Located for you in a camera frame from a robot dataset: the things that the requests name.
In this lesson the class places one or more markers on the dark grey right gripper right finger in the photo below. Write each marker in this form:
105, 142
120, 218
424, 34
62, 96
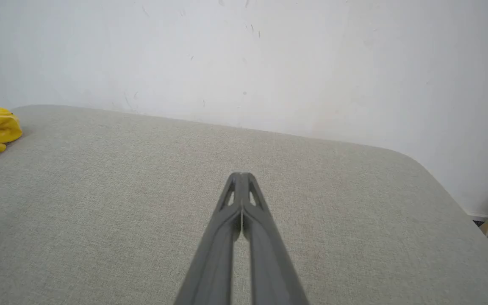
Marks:
269, 262

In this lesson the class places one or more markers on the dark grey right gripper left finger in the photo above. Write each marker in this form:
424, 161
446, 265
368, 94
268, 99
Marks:
218, 254

